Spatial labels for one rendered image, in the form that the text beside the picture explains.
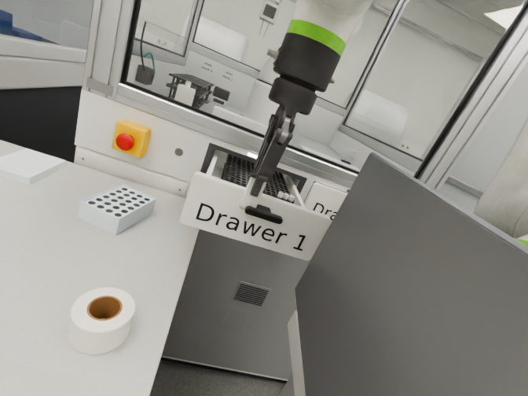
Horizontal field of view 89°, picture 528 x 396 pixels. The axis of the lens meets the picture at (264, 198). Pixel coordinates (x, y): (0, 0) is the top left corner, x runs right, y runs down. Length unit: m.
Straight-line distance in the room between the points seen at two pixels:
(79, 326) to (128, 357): 0.07
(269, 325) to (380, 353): 0.81
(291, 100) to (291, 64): 0.05
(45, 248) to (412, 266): 0.52
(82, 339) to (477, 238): 0.41
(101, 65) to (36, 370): 0.62
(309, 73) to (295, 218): 0.27
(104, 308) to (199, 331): 0.73
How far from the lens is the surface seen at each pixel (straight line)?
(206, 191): 0.52
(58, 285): 0.50
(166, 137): 0.77
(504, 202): 0.58
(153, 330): 0.45
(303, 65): 0.43
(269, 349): 1.22
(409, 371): 0.30
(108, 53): 0.79
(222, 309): 1.05
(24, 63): 1.27
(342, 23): 0.45
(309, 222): 0.56
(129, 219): 0.61
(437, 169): 0.95
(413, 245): 0.32
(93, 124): 0.83
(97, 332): 0.39
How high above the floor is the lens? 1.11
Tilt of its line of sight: 21 degrees down
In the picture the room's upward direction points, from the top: 23 degrees clockwise
